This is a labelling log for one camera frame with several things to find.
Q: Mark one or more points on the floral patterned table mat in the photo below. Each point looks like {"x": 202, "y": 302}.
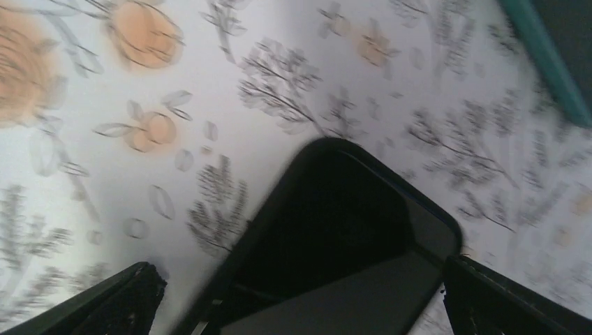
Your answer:
{"x": 109, "y": 110}

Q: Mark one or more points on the black smartphone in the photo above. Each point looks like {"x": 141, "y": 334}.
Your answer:
{"x": 342, "y": 245}

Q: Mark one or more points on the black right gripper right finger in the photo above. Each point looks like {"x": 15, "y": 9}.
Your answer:
{"x": 479, "y": 300}

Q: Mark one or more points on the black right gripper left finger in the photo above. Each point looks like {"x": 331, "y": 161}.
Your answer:
{"x": 125, "y": 303}

